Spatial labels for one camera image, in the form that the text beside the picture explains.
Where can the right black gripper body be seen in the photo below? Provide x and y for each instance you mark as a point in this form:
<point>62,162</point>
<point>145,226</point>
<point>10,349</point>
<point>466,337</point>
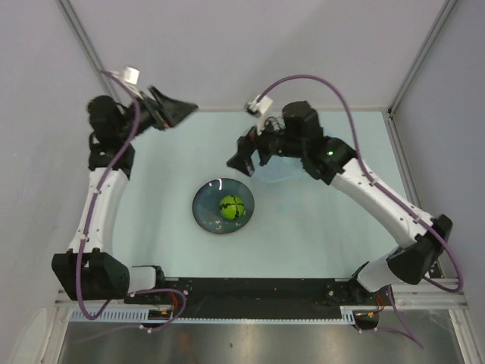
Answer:
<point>269,143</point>

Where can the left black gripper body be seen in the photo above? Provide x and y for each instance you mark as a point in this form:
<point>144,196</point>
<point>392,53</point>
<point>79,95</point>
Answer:
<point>150,117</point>

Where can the light blue printed plastic bag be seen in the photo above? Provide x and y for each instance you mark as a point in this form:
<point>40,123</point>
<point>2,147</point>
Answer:
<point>280,169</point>

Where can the green fake watermelon ball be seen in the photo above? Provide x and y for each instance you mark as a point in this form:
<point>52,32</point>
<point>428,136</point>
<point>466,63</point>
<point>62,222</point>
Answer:
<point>232,207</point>

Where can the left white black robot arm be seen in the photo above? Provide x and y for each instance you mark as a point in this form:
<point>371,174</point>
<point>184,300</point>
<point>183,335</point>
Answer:
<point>88,270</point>

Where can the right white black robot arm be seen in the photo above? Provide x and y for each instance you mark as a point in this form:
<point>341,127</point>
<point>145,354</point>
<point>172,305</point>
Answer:
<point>298,134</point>

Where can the dark blue ceramic plate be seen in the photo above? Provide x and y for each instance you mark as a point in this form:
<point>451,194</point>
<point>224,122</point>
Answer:
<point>205,205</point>

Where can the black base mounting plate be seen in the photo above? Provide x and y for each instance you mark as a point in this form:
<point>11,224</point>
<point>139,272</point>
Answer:
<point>270,298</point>

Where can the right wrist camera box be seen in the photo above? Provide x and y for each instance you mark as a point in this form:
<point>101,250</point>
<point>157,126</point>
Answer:
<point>261,108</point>

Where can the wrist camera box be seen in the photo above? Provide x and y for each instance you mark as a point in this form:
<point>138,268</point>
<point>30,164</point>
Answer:
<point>261,108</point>
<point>130,76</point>

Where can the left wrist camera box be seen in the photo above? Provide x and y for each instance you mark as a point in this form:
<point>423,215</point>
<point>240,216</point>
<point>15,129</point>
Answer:
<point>130,76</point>

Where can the right corner aluminium post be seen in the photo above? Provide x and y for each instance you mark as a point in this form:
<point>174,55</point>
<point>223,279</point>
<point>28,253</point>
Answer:
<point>424,51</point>

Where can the corner aluminium post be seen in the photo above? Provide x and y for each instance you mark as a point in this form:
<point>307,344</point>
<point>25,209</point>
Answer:
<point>91,55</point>
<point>424,51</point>

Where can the left corner aluminium post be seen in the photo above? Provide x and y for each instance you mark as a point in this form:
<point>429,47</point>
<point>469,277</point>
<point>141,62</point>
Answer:
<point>91,55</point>

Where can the white slotted cable duct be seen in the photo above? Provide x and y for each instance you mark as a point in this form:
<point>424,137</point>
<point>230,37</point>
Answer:
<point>160,316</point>

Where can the aluminium frame rail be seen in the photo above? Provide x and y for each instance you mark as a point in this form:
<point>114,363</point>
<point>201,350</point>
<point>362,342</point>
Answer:
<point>423,296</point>

